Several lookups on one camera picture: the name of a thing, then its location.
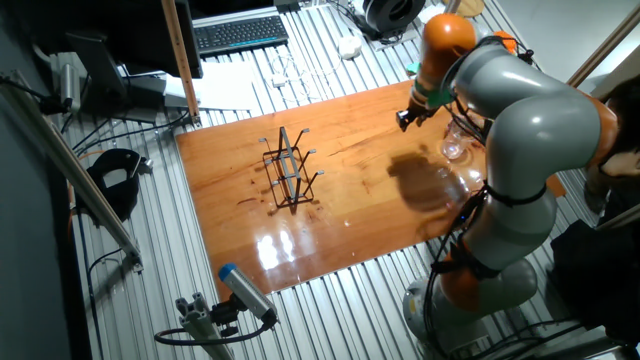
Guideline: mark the white charger adapter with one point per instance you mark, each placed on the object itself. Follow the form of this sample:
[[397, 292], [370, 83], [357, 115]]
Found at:
[[278, 81]]

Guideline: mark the grey cylindrical camera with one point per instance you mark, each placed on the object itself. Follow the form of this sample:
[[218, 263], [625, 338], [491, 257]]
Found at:
[[70, 87]]

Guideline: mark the long wooden beam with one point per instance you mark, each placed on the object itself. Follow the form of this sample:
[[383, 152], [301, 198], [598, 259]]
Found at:
[[181, 60]]

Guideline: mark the wooden board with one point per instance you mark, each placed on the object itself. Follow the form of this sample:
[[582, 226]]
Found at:
[[350, 210]]

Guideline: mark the tan wooden disc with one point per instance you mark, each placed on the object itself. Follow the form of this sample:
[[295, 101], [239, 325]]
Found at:
[[472, 7]]

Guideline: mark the slanted aluminium frame beam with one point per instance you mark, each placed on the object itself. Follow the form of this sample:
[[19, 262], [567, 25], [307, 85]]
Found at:
[[75, 170]]

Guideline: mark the seated person dark hair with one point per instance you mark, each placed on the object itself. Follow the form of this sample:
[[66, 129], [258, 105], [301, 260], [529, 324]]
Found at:
[[600, 280]]

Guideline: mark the white plastic bag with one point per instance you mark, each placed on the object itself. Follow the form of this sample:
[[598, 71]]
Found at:
[[425, 14]]

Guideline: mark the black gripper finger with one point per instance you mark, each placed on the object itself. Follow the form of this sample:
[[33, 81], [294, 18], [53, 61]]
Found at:
[[405, 121]]

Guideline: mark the white paper sheet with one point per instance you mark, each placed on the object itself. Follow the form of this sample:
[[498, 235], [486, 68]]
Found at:
[[220, 87]]

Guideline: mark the grey camera blue cap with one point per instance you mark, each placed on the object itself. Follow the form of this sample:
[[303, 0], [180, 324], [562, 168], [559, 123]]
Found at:
[[245, 292]]

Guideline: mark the black round drum device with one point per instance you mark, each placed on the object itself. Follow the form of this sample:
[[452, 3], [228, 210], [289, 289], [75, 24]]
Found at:
[[392, 15]]

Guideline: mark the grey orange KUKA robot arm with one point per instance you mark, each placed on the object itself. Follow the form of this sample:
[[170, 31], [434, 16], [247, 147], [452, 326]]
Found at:
[[540, 125]]

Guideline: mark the white lumpy plastic object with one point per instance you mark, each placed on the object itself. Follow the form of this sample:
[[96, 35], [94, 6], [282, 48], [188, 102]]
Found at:
[[350, 47]]

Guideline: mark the aluminium profile camera mount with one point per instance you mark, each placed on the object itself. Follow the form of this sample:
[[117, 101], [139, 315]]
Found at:
[[200, 325]]

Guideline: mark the black computer keyboard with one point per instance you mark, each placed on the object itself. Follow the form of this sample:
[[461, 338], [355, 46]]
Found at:
[[240, 34]]

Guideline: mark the black computer monitor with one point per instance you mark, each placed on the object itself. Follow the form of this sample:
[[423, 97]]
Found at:
[[145, 35]]

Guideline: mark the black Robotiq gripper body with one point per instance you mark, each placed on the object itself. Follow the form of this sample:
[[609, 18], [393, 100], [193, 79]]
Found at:
[[422, 109]]

